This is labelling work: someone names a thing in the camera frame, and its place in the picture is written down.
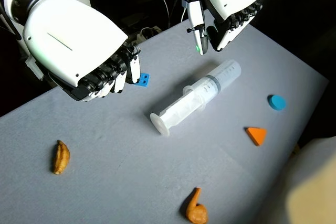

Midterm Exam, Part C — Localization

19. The large clear plastic syringe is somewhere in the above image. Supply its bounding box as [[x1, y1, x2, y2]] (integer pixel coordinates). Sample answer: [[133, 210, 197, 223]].
[[150, 59, 242, 136]]

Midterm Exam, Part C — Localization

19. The blue block with two holes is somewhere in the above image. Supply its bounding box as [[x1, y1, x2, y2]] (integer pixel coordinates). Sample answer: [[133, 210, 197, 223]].
[[134, 72, 151, 88]]

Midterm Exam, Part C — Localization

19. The golden brown toy croissant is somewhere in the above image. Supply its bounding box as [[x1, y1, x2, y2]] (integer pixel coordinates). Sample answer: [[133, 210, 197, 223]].
[[50, 140, 71, 175]]

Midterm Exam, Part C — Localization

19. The blue round disc block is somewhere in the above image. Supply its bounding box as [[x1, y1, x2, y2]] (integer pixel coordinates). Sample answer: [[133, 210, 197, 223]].
[[267, 94, 287, 111]]

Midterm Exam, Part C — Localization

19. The grey table cloth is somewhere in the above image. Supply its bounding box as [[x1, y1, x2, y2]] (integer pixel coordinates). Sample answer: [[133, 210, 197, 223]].
[[0, 10, 330, 224]]

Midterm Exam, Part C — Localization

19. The orange triangle block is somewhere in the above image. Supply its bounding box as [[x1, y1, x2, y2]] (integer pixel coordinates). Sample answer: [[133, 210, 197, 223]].
[[245, 126, 267, 147]]

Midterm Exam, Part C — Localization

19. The orange toy pastry with tail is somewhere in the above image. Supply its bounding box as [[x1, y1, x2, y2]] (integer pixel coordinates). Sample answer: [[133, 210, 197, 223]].
[[184, 187, 209, 224]]

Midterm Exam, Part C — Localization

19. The white cable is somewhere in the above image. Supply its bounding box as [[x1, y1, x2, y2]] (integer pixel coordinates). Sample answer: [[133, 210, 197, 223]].
[[156, 0, 172, 29]]

